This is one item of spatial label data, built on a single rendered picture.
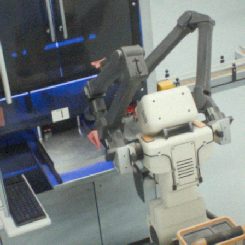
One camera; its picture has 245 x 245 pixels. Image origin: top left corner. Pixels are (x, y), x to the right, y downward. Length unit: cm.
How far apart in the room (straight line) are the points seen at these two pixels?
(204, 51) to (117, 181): 109
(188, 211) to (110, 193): 94
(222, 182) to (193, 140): 196
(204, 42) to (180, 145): 51
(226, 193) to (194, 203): 162
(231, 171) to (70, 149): 165
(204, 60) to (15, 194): 106
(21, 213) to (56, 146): 50
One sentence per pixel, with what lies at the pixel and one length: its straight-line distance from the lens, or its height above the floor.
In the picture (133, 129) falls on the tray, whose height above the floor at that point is 88.
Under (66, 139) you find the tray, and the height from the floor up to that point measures 88.
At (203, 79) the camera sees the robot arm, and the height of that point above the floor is 133.
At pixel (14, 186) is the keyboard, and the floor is 83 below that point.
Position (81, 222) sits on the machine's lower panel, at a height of 34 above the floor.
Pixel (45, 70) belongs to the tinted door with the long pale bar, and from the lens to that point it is 324.
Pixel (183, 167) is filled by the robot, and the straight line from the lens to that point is 262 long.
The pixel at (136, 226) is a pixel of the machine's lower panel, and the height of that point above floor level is 20.
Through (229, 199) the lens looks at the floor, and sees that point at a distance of 436.
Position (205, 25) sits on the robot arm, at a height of 152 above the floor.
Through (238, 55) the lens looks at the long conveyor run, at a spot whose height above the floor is 92.
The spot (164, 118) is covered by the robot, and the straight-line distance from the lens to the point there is 255.
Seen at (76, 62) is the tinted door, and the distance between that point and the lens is 327.
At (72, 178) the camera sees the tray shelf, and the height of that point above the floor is 88.
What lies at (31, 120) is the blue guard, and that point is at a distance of 331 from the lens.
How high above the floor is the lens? 251
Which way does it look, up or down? 28 degrees down
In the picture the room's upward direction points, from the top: 6 degrees counter-clockwise
